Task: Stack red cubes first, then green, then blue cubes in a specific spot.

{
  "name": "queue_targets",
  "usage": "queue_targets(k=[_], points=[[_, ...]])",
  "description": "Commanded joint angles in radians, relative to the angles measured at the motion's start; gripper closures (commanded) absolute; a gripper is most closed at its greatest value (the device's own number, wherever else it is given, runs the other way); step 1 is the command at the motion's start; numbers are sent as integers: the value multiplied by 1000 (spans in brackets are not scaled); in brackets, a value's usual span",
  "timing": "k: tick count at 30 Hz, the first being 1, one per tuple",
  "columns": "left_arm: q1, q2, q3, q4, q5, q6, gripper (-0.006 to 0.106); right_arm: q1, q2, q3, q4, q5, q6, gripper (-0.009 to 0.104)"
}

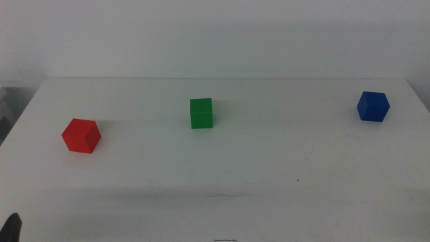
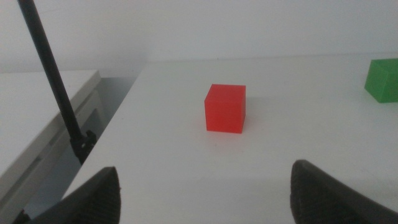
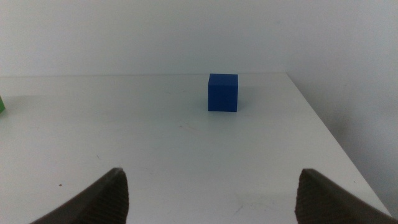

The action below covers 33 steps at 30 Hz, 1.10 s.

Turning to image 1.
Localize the green cube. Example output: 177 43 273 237
189 97 214 130

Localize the red cube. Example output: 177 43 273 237
61 118 102 155

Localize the blue cube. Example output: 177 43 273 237
356 91 391 123

